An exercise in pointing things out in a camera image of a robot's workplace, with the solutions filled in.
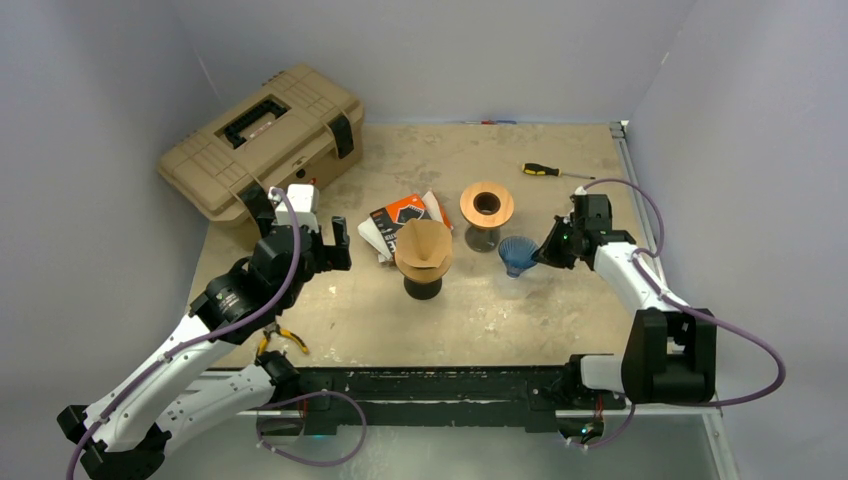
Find wooden dripper stand black base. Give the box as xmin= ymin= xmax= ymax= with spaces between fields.
xmin=395 ymin=245 xmax=454 ymax=300

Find wooden ring dripper holder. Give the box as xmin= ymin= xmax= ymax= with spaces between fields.
xmin=459 ymin=181 xmax=515 ymax=230

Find brown paper coffee filter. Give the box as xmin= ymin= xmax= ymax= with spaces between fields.
xmin=395 ymin=219 xmax=453 ymax=269

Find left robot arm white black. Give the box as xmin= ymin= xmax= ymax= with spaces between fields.
xmin=57 ymin=184 xmax=352 ymax=479

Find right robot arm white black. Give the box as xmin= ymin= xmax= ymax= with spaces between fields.
xmin=533 ymin=193 xmax=717 ymax=407

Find coffee paper filter box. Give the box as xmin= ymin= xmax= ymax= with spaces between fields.
xmin=368 ymin=189 xmax=453 ymax=254

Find stack of paper filters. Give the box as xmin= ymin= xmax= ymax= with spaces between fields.
xmin=357 ymin=217 xmax=394 ymax=264

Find tan plastic toolbox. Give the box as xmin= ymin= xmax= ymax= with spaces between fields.
xmin=157 ymin=64 xmax=365 ymax=226

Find glass carafe with collar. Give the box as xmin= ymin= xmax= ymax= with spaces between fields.
xmin=464 ymin=225 xmax=501 ymax=253

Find yellow black screwdriver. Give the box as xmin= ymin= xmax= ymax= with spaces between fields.
xmin=521 ymin=162 xmax=596 ymax=180

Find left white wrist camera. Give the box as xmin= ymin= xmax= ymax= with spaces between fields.
xmin=268 ymin=184 xmax=320 ymax=232

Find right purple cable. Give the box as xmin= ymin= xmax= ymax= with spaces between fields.
xmin=582 ymin=177 xmax=788 ymax=409

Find yellow handled pliers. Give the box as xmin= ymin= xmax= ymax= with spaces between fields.
xmin=256 ymin=324 xmax=310 ymax=357

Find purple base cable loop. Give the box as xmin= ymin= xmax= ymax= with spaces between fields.
xmin=255 ymin=390 xmax=369 ymax=468

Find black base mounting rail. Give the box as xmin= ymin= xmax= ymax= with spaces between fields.
xmin=259 ymin=365 xmax=626 ymax=435

